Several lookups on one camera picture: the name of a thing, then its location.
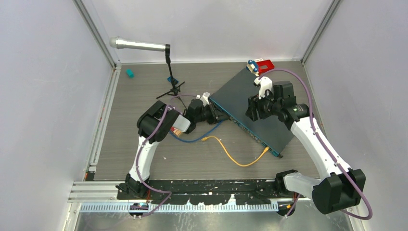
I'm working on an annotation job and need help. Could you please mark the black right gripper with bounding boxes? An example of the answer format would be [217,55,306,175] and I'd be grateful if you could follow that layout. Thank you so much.
[246,89,281,121]

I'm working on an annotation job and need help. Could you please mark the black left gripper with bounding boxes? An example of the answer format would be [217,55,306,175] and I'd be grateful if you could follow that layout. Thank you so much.
[194,102,229,125]

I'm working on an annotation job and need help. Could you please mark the yellow ethernet cable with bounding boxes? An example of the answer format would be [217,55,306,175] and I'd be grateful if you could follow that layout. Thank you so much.
[201,136,270,167]

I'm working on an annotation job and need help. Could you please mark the blue ethernet cable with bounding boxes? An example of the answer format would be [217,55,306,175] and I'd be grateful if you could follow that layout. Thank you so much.
[169,119,226,143]

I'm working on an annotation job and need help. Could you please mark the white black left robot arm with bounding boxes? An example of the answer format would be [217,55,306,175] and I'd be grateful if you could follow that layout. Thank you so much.
[117,99,228,199]

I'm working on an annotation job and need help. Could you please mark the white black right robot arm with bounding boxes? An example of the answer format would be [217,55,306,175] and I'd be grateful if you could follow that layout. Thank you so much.
[245,96,372,217]

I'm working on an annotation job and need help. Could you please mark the red blue toy truck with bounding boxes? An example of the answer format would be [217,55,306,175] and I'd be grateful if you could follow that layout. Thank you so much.
[246,58,275,77]

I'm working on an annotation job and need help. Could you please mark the red white cigarette box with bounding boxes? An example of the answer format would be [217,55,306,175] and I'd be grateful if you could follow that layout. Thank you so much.
[171,127,181,134]

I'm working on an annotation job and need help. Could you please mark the black microphone tripod stand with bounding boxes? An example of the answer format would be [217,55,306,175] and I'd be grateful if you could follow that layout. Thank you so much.
[156,44,187,109]

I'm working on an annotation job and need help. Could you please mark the teal toy block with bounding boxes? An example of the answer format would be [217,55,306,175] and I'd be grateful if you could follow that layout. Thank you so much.
[126,69,134,78]

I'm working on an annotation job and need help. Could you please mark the dark grey network switch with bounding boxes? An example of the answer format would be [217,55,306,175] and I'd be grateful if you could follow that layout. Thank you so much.
[210,68,294,158]

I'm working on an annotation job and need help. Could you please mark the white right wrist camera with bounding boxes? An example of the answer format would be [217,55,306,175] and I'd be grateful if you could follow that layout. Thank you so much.
[253,77,273,100]

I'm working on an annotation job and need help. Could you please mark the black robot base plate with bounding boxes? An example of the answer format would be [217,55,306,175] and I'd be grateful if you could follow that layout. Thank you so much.
[116,179,295,205]

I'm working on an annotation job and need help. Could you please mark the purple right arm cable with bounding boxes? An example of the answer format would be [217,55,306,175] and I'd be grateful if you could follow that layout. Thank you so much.
[258,68,373,220]

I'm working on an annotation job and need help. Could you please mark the aluminium frame rail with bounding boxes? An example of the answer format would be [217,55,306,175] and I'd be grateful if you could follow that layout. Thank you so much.
[69,181,290,202]

